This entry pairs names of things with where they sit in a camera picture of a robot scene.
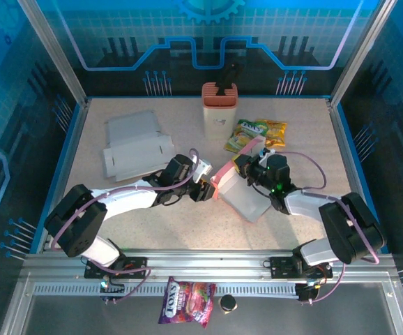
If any pink paper box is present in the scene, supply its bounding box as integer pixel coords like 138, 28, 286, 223
210, 135, 273, 223

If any white paper box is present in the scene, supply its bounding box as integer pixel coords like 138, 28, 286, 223
102, 110, 176, 184

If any green Fox's candy bag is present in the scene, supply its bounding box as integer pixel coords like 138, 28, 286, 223
223, 119, 268, 154

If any yellow orange candy bag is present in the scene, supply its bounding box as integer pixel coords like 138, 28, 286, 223
255, 119, 289, 149

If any beige knife block orange top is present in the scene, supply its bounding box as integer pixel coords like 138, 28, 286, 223
201, 82, 240, 141

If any purple Fox's berries candy bag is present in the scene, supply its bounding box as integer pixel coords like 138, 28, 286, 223
158, 276, 218, 329

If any aluminium side rail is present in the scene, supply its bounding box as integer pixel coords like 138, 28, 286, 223
326, 99, 380, 253
36, 99, 91, 253

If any aluminium front rail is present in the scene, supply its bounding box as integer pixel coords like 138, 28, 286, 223
20, 248, 397, 281

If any black knife handle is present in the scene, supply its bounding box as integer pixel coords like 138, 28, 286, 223
215, 62, 242, 96

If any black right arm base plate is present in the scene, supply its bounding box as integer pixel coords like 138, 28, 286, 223
268, 256, 334, 280

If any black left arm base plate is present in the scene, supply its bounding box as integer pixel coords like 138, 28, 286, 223
84, 256, 149, 280

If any slotted grey cable duct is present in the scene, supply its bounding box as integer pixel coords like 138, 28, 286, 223
33, 281, 301, 299

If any aluminium frame post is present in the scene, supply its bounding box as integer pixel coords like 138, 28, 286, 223
328, 0, 398, 107
17, 0, 91, 107

